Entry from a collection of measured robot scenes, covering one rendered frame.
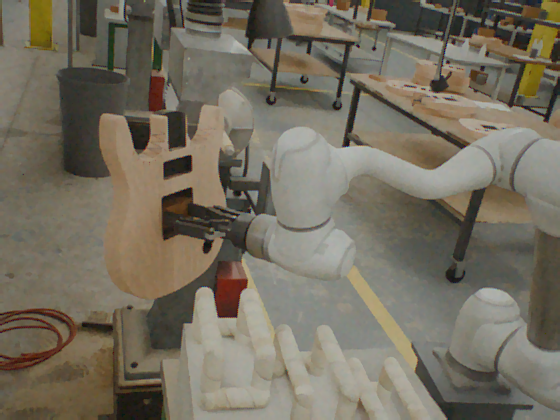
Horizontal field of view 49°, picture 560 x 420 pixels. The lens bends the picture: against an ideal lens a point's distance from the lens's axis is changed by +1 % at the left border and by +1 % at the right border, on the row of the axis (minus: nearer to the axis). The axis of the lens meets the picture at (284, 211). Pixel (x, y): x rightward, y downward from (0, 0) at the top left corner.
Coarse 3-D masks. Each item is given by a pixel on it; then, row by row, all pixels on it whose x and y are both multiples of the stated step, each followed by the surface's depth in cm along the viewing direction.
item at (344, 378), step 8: (320, 328) 116; (328, 328) 116; (320, 336) 115; (328, 336) 114; (328, 344) 112; (336, 344) 112; (328, 352) 110; (336, 352) 110; (328, 360) 110; (336, 360) 108; (344, 360) 108; (336, 368) 106; (344, 368) 106; (336, 376) 105; (344, 376) 104; (352, 376) 105; (344, 384) 103; (352, 384) 102; (344, 392) 102; (352, 392) 101
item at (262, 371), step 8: (256, 360) 95; (272, 360) 94; (256, 368) 95; (264, 368) 94; (272, 368) 95; (256, 376) 95; (264, 376) 95; (256, 384) 96; (264, 384) 96; (256, 408) 98
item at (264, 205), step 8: (264, 168) 202; (264, 176) 202; (264, 184) 202; (240, 192) 221; (264, 192) 201; (248, 200) 217; (264, 200) 201; (256, 208) 210; (264, 208) 202; (272, 208) 202
